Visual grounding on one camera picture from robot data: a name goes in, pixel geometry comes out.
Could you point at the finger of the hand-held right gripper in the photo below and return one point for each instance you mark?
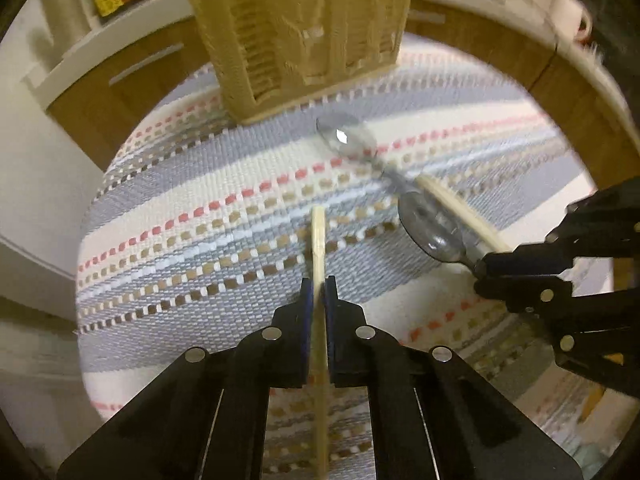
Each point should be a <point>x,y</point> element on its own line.
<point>520,292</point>
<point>520,262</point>

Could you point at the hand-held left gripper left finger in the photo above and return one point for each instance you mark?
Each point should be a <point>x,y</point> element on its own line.
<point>306,310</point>

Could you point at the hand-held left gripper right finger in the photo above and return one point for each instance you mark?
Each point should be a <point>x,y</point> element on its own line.
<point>331,310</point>

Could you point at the wooden chopstick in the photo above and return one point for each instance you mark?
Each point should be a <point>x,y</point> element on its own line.
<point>318,250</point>
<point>465,220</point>

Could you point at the metal spoon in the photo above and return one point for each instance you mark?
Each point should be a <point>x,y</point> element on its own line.
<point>435,232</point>
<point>345,135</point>

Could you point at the beige plastic utensil basket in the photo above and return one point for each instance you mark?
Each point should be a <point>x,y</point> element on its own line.
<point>300,35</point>

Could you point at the striped woven table mat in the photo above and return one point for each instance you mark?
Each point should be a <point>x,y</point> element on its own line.
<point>225,185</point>

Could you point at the wooden base cabinets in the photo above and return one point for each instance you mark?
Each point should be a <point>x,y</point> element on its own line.
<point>100,110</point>

